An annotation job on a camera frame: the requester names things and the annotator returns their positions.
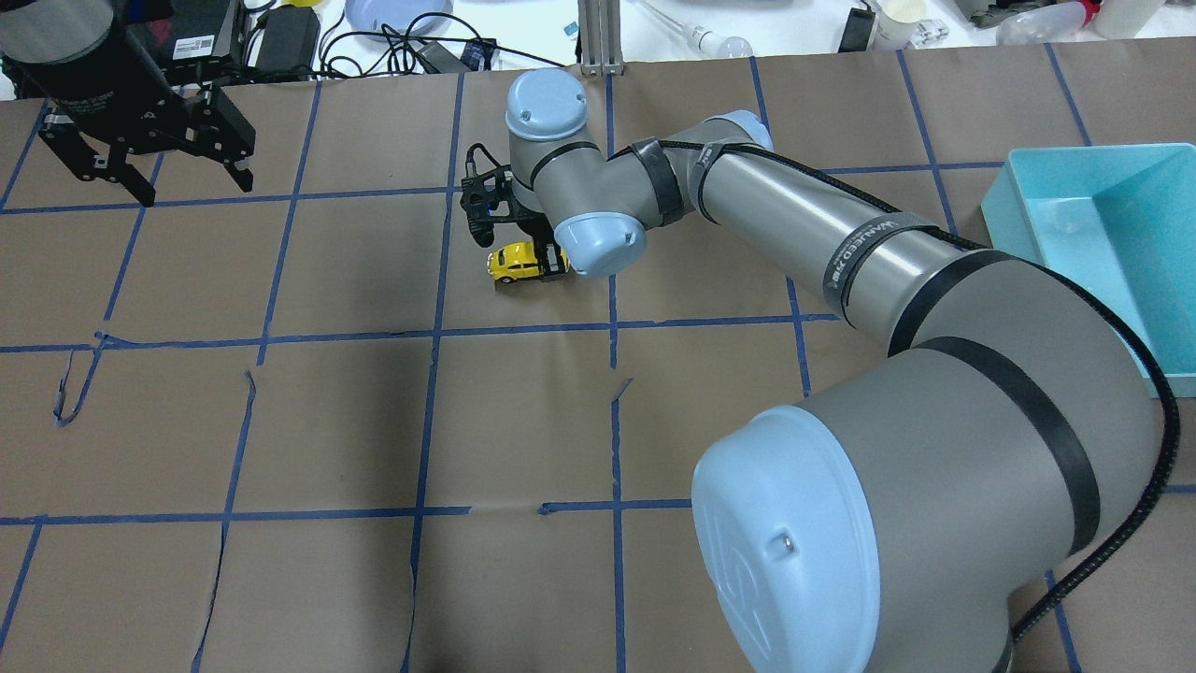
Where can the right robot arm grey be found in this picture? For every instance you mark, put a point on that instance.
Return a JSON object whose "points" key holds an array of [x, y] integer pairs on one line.
{"points": [[1005, 435]]}

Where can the clear plastic bottle red label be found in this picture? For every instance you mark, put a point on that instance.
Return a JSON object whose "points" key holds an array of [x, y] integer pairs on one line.
{"points": [[1037, 22]]}

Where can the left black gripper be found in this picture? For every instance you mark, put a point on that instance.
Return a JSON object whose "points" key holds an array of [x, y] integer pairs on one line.
{"points": [[105, 95]]}

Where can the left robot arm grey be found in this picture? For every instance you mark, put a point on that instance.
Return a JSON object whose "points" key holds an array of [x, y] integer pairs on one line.
{"points": [[49, 32]]}

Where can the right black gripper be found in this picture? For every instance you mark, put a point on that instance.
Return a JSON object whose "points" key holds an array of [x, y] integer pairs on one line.
{"points": [[556, 260]]}

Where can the paper cup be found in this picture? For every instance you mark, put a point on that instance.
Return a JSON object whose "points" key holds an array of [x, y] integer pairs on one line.
{"points": [[897, 23]]}

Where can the turquoise plastic bin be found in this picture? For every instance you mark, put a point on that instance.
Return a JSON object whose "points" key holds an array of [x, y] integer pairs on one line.
{"points": [[1118, 220]]}

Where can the aluminium frame post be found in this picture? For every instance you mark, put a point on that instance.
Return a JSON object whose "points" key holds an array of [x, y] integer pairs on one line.
{"points": [[599, 45]]}

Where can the yellow beetle toy car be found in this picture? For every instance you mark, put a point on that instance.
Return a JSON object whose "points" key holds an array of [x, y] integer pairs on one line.
{"points": [[516, 262]]}

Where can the light blue bowl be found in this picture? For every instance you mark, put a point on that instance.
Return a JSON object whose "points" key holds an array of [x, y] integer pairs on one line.
{"points": [[371, 16]]}

